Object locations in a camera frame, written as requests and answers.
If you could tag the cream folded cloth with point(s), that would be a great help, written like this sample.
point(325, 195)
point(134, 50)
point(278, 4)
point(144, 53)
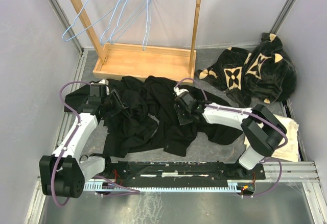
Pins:
point(264, 138)

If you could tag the wooden clothes rack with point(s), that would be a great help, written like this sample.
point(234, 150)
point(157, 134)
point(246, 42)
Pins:
point(118, 60)

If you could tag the light blue cable duct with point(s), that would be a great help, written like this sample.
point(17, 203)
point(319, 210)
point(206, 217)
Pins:
point(103, 187)

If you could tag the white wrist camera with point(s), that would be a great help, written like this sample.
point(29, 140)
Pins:
point(103, 82)
point(179, 91)

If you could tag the black shirt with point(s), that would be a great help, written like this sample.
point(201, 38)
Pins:
point(170, 135)
point(128, 131)

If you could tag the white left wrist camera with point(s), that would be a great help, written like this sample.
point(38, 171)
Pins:
point(103, 82)

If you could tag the light blue wire hanger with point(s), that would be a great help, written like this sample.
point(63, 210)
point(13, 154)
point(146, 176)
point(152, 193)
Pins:
point(80, 9)
point(147, 25)
point(125, 20)
point(110, 26)

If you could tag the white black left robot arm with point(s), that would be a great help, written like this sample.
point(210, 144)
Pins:
point(61, 173)

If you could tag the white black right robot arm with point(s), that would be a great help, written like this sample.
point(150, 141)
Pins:
point(215, 114)

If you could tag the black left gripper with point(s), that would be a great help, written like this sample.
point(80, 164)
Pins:
point(122, 103)

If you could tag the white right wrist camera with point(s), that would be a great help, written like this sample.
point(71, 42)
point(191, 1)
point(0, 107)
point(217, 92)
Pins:
point(179, 91)

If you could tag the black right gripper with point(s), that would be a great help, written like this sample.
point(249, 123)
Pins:
point(181, 121)

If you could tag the black cream fleece garment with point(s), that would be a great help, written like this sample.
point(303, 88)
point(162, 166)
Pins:
point(265, 72)

